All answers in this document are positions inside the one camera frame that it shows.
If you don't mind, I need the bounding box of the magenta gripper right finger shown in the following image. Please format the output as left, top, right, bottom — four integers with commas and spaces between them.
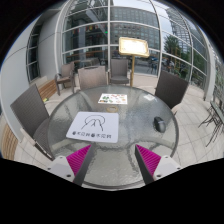
134, 144, 182, 186

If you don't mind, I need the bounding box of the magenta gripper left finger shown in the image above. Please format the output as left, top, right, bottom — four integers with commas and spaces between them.
46, 143, 96, 187

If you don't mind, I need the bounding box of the black computer mouse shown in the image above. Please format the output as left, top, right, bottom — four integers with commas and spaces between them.
154, 117, 166, 133

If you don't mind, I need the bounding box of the white printed mouse pad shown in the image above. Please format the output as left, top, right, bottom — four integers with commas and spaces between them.
66, 112, 119, 143

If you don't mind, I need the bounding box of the round glass table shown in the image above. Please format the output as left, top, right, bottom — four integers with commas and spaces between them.
48, 85, 179, 189

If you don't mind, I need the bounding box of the colourful menu card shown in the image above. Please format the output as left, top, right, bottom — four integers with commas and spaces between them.
98, 93, 128, 104

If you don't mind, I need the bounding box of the left grey wicker chair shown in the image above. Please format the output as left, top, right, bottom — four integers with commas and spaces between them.
10, 85, 54, 160

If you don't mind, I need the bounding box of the grey wicker chair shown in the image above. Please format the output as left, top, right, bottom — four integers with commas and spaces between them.
155, 71, 189, 114
10, 85, 54, 160
78, 66, 107, 90

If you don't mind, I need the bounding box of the right grey wicker chair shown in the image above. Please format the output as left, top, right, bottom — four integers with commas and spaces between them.
155, 71, 189, 114

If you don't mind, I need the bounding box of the metal folding chair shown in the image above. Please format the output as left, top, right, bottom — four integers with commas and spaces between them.
200, 101, 224, 145

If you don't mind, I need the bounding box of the back grey wicker chair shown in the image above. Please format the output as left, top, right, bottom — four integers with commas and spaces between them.
78, 66, 107, 90

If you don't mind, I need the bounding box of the far centre wicker chair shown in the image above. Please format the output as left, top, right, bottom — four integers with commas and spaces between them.
110, 59, 129, 84

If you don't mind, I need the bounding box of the far left wicker chair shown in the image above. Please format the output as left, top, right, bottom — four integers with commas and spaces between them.
54, 62, 75, 94

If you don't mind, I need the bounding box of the gold menu stand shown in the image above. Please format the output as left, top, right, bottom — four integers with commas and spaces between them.
118, 36, 151, 88

